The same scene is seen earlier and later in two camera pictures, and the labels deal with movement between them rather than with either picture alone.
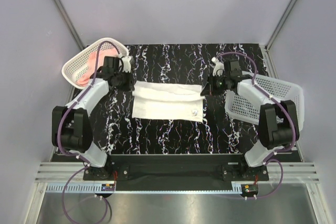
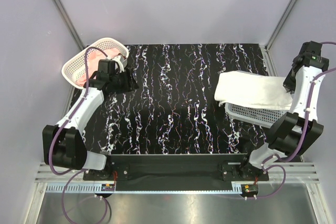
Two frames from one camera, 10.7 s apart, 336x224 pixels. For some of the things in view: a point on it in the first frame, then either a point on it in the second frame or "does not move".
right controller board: [248, 190] does not move
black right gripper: [209, 89] -> [288, 85]
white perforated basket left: [76, 66] does not move
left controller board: [107, 187] does not move
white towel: [168, 101] -> [246, 89]
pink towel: [87, 78] does not move
